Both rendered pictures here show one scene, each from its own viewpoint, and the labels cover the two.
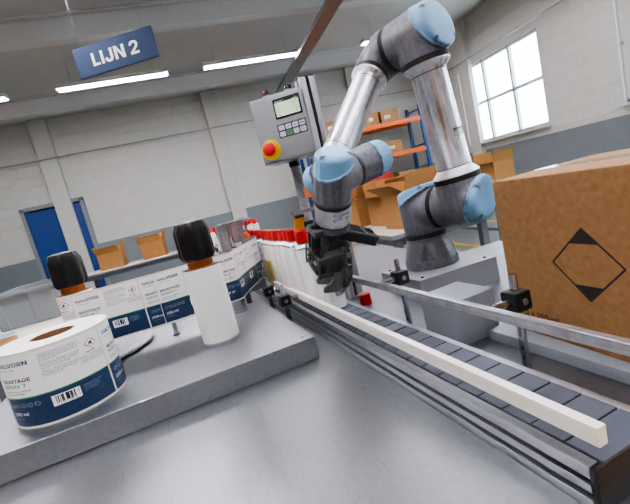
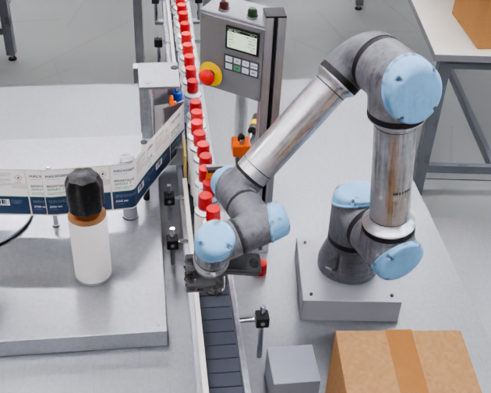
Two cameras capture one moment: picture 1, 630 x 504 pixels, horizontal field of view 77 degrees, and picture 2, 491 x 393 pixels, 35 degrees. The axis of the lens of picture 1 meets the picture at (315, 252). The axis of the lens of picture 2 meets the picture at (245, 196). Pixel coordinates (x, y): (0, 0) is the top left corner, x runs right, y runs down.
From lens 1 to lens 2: 1.12 m
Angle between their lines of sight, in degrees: 32
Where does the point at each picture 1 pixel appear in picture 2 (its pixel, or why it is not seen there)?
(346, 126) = (273, 152)
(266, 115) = (215, 36)
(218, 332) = (89, 276)
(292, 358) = (142, 341)
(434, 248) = (345, 263)
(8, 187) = not seen: outside the picture
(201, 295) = (79, 246)
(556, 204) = not seen: outside the picture
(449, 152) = (380, 210)
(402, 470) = not seen: outside the picture
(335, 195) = (207, 266)
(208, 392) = (61, 347)
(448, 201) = (363, 247)
